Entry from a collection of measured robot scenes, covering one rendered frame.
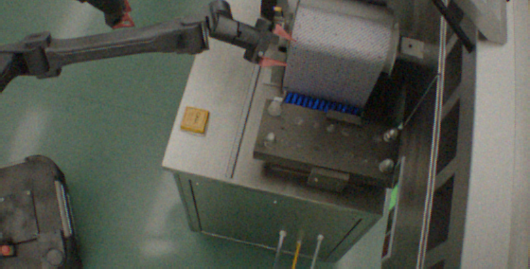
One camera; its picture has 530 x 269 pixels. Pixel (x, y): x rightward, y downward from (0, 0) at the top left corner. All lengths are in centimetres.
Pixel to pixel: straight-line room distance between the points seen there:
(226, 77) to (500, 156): 103
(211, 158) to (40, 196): 101
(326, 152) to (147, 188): 123
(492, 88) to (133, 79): 210
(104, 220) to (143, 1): 120
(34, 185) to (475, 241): 194
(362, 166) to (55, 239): 130
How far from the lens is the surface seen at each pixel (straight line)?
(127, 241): 252
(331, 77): 147
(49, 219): 237
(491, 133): 93
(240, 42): 126
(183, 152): 164
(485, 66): 99
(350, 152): 153
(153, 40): 126
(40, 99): 287
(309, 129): 153
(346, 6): 150
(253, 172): 161
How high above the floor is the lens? 242
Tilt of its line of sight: 65 degrees down
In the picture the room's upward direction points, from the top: 8 degrees clockwise
